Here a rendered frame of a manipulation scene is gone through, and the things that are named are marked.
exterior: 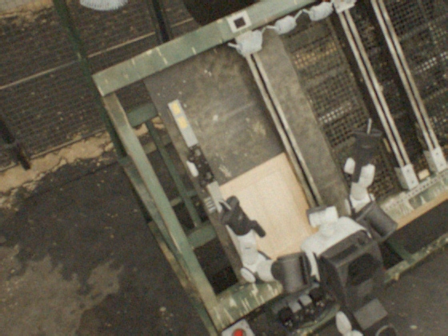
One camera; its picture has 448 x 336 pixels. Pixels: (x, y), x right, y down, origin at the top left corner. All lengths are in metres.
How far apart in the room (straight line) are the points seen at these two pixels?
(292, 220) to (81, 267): 1.92
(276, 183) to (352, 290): 0.73
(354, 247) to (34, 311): 2.56
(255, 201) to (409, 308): 1.41
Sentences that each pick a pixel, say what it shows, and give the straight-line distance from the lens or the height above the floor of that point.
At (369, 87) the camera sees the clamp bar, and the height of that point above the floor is 1.39.
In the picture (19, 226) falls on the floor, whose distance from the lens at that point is 4.83.
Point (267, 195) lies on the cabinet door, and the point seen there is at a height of 1.16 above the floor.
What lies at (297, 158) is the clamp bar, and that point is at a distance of 2.87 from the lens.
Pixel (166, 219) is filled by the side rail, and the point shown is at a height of 1.29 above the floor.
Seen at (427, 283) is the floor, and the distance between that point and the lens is 3.94.
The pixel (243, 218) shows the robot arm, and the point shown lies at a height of 1.52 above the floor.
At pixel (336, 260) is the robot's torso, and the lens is 2.34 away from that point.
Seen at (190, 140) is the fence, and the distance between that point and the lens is 2.71.
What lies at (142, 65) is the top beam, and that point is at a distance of 2.62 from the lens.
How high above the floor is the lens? 3.39
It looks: 45 degrees down
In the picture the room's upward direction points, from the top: 10 degrees counter-clockwise
